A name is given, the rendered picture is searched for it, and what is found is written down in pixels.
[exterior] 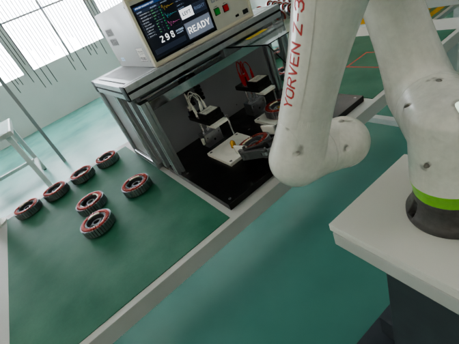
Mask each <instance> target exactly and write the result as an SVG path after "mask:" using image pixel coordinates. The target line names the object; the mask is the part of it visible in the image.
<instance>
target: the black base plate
mask: <svg viewBox="0 0 459 344"><path fill-rule="evenodd" d="M282 91H283V89H280V90H279V91H277V90H276V91H275V93H276V95H277V99H280V98H281V97H282ZM262 96H264V97H265V100H266V105H267V104H268V103H270V102H272V101H273V100H275V95H274V93H273V90H272V91H270V92H268V93H267V94H266V95H262ZM363 101H364V99H363V96H358V95H350V94H338V95H337V100H336V103H335V109H334V112H333V118H334V117H339V116H347V114H349V113H350V112H351V111H353V110H354V109H355V108H356V107H358V106H359V105H360V104H361V103H362V102H363ZM264 113H265V112H264V110H263V111H261V112H260V113H258V114H257V115H256V116H252V115H248V114H247V112H246V110H245V107H244V108H242V109H240V110H239V111H238V112H236V113H234V114H233V115H232V116H231V117H229V120H230V122H231V125H232V128H233V129H234V132H235V134H236V133H237V132H238V133H241V134H245V135H248V136H250V137H252V135H254V134H257V133H259V132H262V129H261V128H260V126H263V125H264V124H259V123H255V121H254V120H255V119H257V118H258V117H259V116H261V115H262V114H264ZM219 127H220V129H221V132H222V134H223V137H224V138H223V139H221V140H220V141H219V142H217V143H216V144H214V145H213V146H212V147H210V148H209V147H206V146H204V145H203V144H202V142H201V139H200V138H198V139H196V140H195V141H193V142H192V143H191V144H189V145H187V146H186V147H185V148H183V149H181V150H180V151H179V152H177V153H176V154H177V156H178V158H179V159H180V162H181V163H182V165H183V167H184V169H185V172H181V174H180V175H178V174H176V173H175V171H174V170H173V168H172V166H171V165H169V167H168V168H167V167H165V166H164V164H163V163H162V164H163V166H164V167H165V168H166V169H168V170H170V171H171V172H172V173H174V174H176V175H177V176H179V177H181V178H182V179H183V180H185V181H186V182H188V183H190V184H191V185H193V186H194V187H196V188H197V189H199V190H201V191H202V192H204V193H205V194H207V195H208V196H209V197H212V198H213V199H214V200H216V201H218V202H219V203H220V204H222V205H224V206H225V207H227V208H228V209H230V210H233V209H234V208H235V207H236V206H237V205H238V204H239V203H241V202H242V201H244V200H245V199H246V198H247V197H248V196H249V195H250V194H252V193H253V192H254V191H255V190H257V189H258V188H259V187H260V186H261V185H262V184H264V183H265V182H266V181H268V180H269V179H270V178H271V177H272V176H273V174H272V172H271V170H270V167H269V163H268V158H257V159H253V160H243V159H241V160H239V161H238V162H237V163H236V164H234V165H233V166H232V167H231V166H229V165H227V164H225V163H223V162H220V161H218V160H216V159H214V158H211V157H209V156H208V155H207V153H208V152H210V151H212V150H213V149H214V148H216V147H217V146H218V145H220V144H222V142H224V141H226V140H227V139H228V138H230V137H231V136H233V133H232V130H231V128H230V125H229V123H228V121H226V122H225V123H223V124H221V125H220V126H219Z"/></svg>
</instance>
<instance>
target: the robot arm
mask: <svg viewBox="0 0 459 344"><path fill-rule="evenodd" d="M362 19H364V21H365V25H366V27H367V31H368V33H369V36H370V40H371V42H372V46H373V48H374V52H375V55H376V59H377V62H378V67H379V70H380V75H381V78H382V83H383V87H384V91H385V97H386V101H387V105H388V107H389V110H390V111H391V113H392V115H393V117H394V118H395V120H396V122H397V124H398V126H399V128H400V130H401V131H402V134H403V135H404V137H405V139H406V141H407V150H408V173H409V180H410V183H411V185H412V187H413V191H412V193H411V194H409V196H408V198H407V200H406V214H407V216H408V219H409V220H410V221H411V222H412V223H413V224H414V226H416V227H417V228H418V229H420V230H422V231H423V232H425V233H428V234H430V235H433V236H436V237H439V238H445V239H450V240H459V73H457V72H456V71H455V70H454V68H453V66H452V64H451V62H450V60H449V58H448V56H447V53H446V52H445V49H444V47H443V45H442V43H441V40H440V38H439V35H438V33H437V31H436V28H435V26H434V23H433V20H432V17H431V15H430V12H429V9H428V6H427V3H426V0H291V11H290V30H289V39H288V53H287V60H286V71H285V77H284V82H283V91H282V97H281V104H280V109H279V116H278V122H277V124H276V125H263V126H260V128H261V129H262V132H268V133H269V134H274V136H273V137H272V138H270V139H267V140H264V142H263V143H259V144H257V145H253V146H250V147H247V146H246V145H234V146H233V148H234V150H235V152H236V153H237V154H240V155H241V157H242V159H243V160H253V159H257V158H268V163H269V167H270V170H271V172H272V174H273V175H274V176H275V177H276V178H277V180H279V181H280V182H281V183H283V184H285V185H287V186H292V187H301V186H306V185H308V184H311V183H312V182H314V181H316V180H318V179H320V178H321V177H323V176H325V175H327V174H329V173H332V172H334V171H338V170H340V169H344V168H348V167H352V166H354V165H356V164H358V163H360V162H361V161H362V160H363V159H364V158H365V157H366V156H367V153H368V152H369V150H370V145H371V137H370V133H369V130H368V129H367V127H366V126H365V125H364V124H363V123H362V122H361V121H359V120H358V119H356V118H353V117H349V116H339V117H334V118H333V112H334V109H335V103H336V100H337V95H338V92H339V88H340V85H341V82H342V78H343V75H344V71H345V68H346V64H347V62H348V58H349V55H350V52H351V49H352V45H353V44H354V40H355V38H356V35H357V32H358V30H359V27H360V24H361V21H362ZM268 142H269V145H268ZM269 146H270V147H269Z"/></svg>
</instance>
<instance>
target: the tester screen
mask: <svg viewBox="0 0 459 344"><path fill-rule="evenodd" d="M197 1H199V0H151V1H149V2H146V3H144V4H142V5H139V6H137V7H135V8H133V10H134V12H135V14H136V16H137V19H138V21H139V23H140V25H141V27H142V29H143V31H144V33H145V35H146V38H147V39H148V42H149V43H150V46H151V47H152V50H153V51H154V54H155V55H156V58H157V59H158V58H160V57H162V56H164V55H166V54H167V53H170V52H171V51H174V50H176V49H177V48H179V47H181V46H183V45H185V44H187V43H189V42H190V41H192V40H194V39H196V38H198V37H199V36H201V35H203V34H205V33H208V32H209V31H211V30H213V29H215V28H214V27H213V28H211V29H209V30H207V31H205V32H203V33H202V34H200V35H198V36H196V37H194V38H192V39H190V38H189V36H188V33H187V32H186V29H185V26H184V24H185V23H187V22H189V21H191V20H193V19H195V18H197V17H199V16H201V15H203V14H205V13H207V12H209V11H208V8H206V9H205V10H202V11H200V12H198V13H196V14H194V15H192V16H190V17H188V18H186V19H184V20H182V18H181V16H180V13H179V11H178V10H181V9H182V8H185V7H187V6H189V5H191V4H193V3H195V2H197ZM204 2H205V0H204ZM205 3H206V2H205ZM206 7H207V6H206ZM213 26H214V25H213ZM172 29H173V30H174V31H175V33H176V36H177V37H175V38H173V39H171V40H169V41H167V42H165V43H163V44H161V42H160V40H159V38H158V37H159V36H160V35H163V34H164V33H167V32H168V31H171V30H172ZM184 35H185V36H186V41H184V42H182V43H180V44H178V45H176V46H174V47H173V48H171V49H169V50H167V51H165V52H163V53H161V54H160V55H157V54H156V52H155V50H157V49H159V48H160V47H162V46H164V45H166V44H168V43H170V42H173V41H174V40H177V39H178V38H180V37H182V36H184Z"/></svg>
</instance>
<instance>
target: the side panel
mask: <svg viewBox="0 0 459 344"><path fill-rule="evenodd" d="M97 92H98V91H97ZM98 94H99V96H100V97H101V98H102V101H103V102H104V103H105V105H106V106H107V108H108V110H109V111H110V113H111V114H112V116H113V118H114V120H115V121H116V122H117V124H118V126H119V127H120V129H121V131H122V132H123V133H124V136H125V137H126V138H127V140H128V142H129V143H130V145H131V146H132V148H133V149H134V151H135V153H136V154H138V155H139V156H140V157H142V158H143V159H145V160H147V161H148V162H149V163H151V164H153V165H154V166H155V167H156V168H158V169H160V168H161V167H163V164H162V163H160V164H159V163H158V162H157V160H156V159H155V157H154V155H153V153H152V152H151V150H150V148H149V147H148V144H147V143H146V141H145V140H144V138H143V137H142V135H141V133H140V131H139V129H138V128H137V126H136V125H135V123H134V121H133V119H132V118H131V116H130V114H129V113H128V111H127V110H126V107H125V106H124V104H123V103H122V101H121V99H120V98H117V97H115V96H110V95H108V94H104V93H101V92H98Z"/></svg>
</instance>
